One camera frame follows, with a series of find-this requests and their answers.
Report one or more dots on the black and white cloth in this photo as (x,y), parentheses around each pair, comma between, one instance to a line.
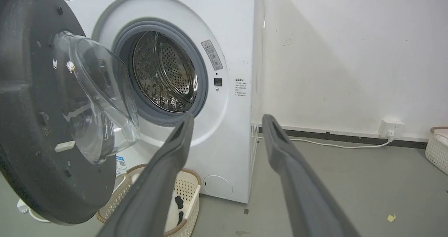
(176,209)

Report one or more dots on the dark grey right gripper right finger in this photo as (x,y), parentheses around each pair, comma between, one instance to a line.
(304,195)

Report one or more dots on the white front-load washing machine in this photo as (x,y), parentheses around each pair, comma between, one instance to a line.
(227,90)

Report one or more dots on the white woven basket brown rim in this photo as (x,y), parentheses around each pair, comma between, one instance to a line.
(437,149)

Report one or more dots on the white wicker laundry basket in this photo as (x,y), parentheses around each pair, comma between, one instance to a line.
(182,202)

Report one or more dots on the black round washing machine door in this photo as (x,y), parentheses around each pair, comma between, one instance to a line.
(45,111)

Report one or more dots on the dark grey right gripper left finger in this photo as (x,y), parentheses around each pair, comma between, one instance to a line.
(154,191)

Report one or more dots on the white wall power socket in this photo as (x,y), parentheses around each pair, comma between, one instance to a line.
(391,128)

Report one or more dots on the small white box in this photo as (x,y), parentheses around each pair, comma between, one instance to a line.
(22,206)

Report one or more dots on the small yellow paper scrap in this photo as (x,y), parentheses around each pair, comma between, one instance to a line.
(391,217)

